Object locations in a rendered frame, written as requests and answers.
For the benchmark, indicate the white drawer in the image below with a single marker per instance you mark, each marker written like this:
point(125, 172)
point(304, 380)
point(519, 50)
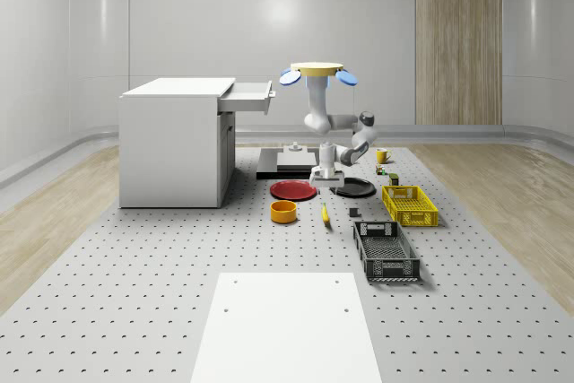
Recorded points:
point(244, 98)

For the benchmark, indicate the banana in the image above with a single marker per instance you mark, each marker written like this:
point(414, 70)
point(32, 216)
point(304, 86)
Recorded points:
point(325, 215)

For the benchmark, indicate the red plate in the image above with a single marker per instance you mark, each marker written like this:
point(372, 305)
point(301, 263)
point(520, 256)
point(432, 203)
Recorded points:
point(291, 190)

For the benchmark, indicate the black stove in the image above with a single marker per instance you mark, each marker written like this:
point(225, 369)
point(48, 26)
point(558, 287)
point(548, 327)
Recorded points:
point(269, 167)

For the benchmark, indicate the white board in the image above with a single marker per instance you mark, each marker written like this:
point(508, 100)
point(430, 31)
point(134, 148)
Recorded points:
point(287, 329)

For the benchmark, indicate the yellow basket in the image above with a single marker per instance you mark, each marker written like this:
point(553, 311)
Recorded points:
point(410, 208)

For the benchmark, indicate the dark grey bolt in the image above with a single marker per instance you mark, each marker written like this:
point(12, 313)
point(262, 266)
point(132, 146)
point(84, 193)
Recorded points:
point(355, 213)

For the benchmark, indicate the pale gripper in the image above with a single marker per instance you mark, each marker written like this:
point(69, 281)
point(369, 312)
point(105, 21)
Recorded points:
point(327, 176)

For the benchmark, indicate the yellow bowl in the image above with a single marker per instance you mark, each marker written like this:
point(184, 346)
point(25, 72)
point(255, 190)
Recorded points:
point(283, 213)

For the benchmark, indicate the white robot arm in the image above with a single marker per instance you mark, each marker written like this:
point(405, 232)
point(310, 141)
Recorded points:
point(317, 100)

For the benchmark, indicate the black plate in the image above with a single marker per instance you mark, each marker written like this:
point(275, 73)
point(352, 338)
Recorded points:
point(356, 188)

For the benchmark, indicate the white cabinet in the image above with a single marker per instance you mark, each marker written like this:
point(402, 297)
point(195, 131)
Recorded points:
point(166, 150)

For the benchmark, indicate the dark grey basket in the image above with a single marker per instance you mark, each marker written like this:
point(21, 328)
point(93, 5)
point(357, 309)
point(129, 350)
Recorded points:
point(386, 252)

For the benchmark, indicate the dark flat-sided can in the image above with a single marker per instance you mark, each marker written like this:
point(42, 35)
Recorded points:
point(393, 179)

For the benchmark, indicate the puzzle cube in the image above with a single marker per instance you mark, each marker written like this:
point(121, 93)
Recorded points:
point(381, 171)

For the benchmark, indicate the yellow mug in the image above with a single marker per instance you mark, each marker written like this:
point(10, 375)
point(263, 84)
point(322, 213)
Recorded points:
point(382, 156)

